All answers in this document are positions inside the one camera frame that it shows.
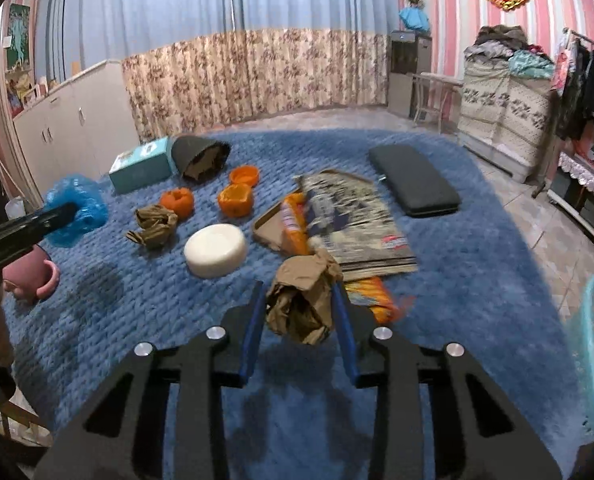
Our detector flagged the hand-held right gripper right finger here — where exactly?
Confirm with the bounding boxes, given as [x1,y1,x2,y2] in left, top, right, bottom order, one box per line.
[329,280,563,480]

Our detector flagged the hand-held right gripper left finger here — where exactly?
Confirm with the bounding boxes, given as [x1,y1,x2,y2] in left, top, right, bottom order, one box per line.
[32,280,268,480]

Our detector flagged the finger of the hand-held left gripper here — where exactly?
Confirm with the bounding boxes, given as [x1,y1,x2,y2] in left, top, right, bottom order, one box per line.
[0,202,78,280]

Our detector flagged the large brown paper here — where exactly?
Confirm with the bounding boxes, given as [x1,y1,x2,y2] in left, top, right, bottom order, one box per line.
[266,251,345,346]

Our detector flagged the orange peel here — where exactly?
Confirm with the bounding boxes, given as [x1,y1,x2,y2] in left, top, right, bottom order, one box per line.
[229,166,260,187]
[217,183,254,218]
[159,187,196,220]

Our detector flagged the person's left hand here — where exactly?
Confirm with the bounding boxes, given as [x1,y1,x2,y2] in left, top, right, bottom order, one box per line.
[2,245,61,306]

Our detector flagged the orange snack packet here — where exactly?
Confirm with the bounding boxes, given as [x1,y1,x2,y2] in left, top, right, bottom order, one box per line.
[344,276,415,325]
[279,192,313,256]

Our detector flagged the blue plastic bag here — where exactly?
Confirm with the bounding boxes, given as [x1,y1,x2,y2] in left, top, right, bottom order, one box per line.
[43,174,108,248]

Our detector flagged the brown tray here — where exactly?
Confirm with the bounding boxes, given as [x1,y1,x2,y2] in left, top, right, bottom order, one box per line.
[252,195,313,256]

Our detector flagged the white cabinet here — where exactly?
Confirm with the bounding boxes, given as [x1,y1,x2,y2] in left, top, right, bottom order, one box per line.
[12,59,140,196]

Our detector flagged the small crumpled brown paper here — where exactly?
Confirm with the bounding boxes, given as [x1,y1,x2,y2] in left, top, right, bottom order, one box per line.
[125,222,173,251]
[134,205,179,229]

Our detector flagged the teal cardboard box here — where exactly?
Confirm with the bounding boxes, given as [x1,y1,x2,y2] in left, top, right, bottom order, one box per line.
[108,136,177,195]

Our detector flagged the colourful cardboard items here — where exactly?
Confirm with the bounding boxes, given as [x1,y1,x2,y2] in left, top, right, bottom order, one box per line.
[9,72,48,118]

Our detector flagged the black phone on table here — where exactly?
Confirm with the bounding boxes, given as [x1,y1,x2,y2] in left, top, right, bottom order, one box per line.
[367,143,462,218]

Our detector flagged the blue and floral curtain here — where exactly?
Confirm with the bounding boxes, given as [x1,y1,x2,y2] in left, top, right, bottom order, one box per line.
[34,0,403,143]

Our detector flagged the grey water dispenser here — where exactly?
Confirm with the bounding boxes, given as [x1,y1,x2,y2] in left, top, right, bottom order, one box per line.
[387,30,433,120]

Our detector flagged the cabinet under floral cloth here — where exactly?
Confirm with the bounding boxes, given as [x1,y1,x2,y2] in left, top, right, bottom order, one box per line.
[457,55,563,183]

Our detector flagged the low cabinet with lace cloth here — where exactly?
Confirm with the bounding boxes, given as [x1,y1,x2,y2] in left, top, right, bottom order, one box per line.
[547,152,594,256]

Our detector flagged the plant in blue wrap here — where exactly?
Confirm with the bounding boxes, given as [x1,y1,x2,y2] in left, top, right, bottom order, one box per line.
[398,0,431,35]

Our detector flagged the pile of clothes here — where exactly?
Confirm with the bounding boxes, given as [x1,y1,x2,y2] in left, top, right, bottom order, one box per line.
[464,24,555,78]

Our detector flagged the row of hanging clothes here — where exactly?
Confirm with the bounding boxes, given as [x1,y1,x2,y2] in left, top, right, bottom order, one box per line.
[550,35,594,161]

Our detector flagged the metal clothes rack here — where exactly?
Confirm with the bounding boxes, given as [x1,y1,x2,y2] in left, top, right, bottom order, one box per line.
[532,27,594,201]

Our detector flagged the green figure wall poster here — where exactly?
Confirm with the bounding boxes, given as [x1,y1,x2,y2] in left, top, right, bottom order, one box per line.
[6,4,32,72]

